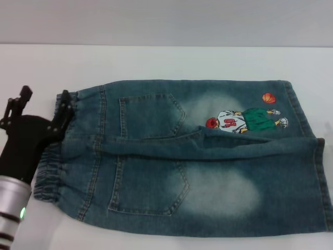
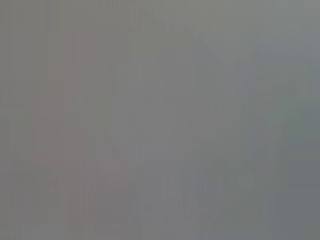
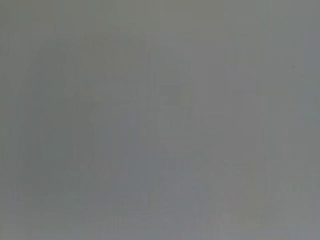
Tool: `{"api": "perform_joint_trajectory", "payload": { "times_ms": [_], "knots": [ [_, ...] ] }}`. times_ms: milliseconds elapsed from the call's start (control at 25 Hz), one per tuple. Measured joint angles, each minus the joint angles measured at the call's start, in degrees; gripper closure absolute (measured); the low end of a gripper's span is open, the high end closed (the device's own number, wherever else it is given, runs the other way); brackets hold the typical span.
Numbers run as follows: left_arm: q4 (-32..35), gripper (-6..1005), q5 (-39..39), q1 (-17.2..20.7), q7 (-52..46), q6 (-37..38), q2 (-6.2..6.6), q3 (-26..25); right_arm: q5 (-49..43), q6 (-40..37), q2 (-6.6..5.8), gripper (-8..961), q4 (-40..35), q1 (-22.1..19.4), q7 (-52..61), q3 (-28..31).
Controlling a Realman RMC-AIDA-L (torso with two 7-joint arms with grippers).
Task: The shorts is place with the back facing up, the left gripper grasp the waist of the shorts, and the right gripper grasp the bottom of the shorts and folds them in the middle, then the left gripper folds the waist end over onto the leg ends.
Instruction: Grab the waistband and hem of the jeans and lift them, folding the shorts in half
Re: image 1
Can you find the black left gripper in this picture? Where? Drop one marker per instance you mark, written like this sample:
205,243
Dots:
23,140

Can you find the blue denim shorts with cartoon print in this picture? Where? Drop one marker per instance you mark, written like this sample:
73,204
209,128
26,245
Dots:
208,169

